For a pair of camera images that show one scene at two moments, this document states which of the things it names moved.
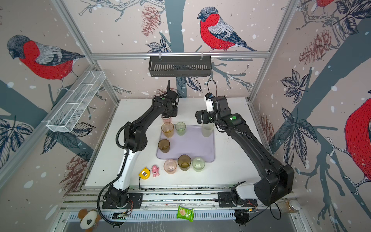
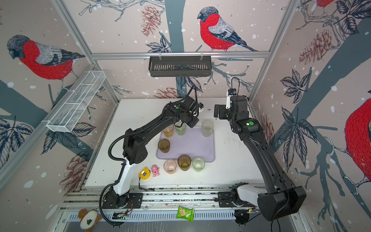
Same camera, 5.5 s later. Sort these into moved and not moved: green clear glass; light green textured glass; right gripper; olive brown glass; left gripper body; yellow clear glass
Moved: left gripper body; right gripper
Not moved: olive brown glass; light green textured glass; green clear glass; yellow clear glass
